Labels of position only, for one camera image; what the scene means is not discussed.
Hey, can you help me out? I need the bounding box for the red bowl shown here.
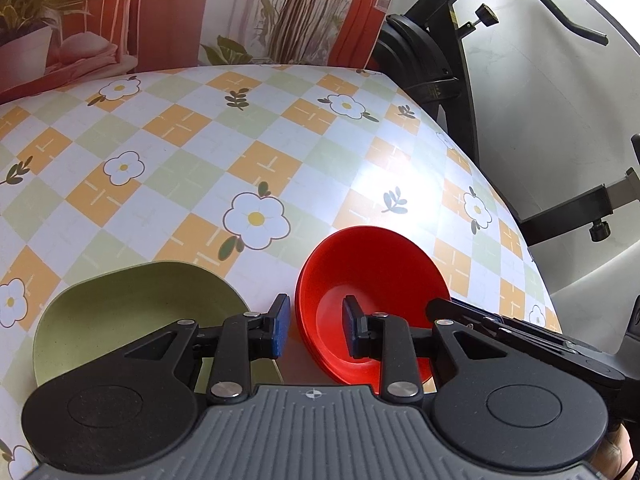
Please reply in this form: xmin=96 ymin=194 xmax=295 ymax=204
xmin=295 ymin=226 xmax=450 ymax=390

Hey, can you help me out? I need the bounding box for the green square bowl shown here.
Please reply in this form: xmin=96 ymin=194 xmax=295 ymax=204
xmin=31 ymin=260 xmax=284 ymax=388

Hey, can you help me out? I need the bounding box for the person's right hand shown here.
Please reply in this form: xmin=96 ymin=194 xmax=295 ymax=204
xmin=591 ymin=425 xmax=632 ymax=479

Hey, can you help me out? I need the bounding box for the checkered floral tablecloth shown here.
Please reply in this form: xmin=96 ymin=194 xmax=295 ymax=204
xmin=1 ymin=65 xmax=560 ymax=479

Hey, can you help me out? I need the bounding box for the printed room backdrop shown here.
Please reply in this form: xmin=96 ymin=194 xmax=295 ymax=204
xmin=1 ymin=0 xmax=393 ymax=102

